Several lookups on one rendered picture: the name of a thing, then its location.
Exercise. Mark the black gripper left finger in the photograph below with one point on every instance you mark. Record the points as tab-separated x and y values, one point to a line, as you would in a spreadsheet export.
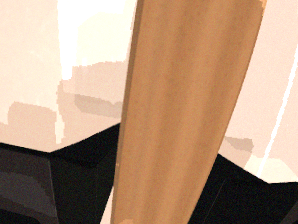
69	186

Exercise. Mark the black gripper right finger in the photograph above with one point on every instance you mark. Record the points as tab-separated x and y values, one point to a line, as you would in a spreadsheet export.
232	195

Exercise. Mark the brown wooden board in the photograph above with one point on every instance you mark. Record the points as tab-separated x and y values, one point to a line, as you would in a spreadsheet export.
187	62

